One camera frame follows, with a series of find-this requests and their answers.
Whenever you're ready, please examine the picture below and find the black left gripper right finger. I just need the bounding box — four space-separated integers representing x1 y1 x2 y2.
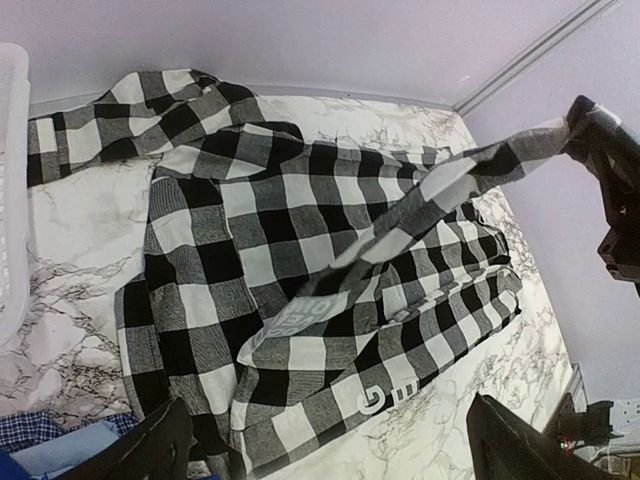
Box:
466 394 600 480

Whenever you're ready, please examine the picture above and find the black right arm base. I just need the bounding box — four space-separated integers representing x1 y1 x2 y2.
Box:
542 392 615 464

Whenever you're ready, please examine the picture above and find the black white checkered cloth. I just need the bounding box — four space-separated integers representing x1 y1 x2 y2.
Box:
27 70 572 479

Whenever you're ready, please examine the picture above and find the folded blue checkered shirt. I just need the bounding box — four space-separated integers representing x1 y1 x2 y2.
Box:
1 412 138 453

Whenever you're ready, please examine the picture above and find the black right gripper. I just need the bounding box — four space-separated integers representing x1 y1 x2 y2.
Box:
563 95 639 292

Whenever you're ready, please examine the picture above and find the folded light blue t-shirt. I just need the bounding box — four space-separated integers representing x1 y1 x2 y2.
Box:
10 420 119 479

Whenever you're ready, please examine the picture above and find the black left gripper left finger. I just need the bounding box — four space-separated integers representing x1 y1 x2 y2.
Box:
60 398 193 480

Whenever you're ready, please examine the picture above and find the blue pleated skirt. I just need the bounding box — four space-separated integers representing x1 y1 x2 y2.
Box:
0 451 30 480

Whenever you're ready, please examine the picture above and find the right aluminium wall post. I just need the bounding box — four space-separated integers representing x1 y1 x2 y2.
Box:
452 0 620 117

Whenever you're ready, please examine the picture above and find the white plastic laundry basket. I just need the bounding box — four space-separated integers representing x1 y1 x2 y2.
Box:
1 43 30 345

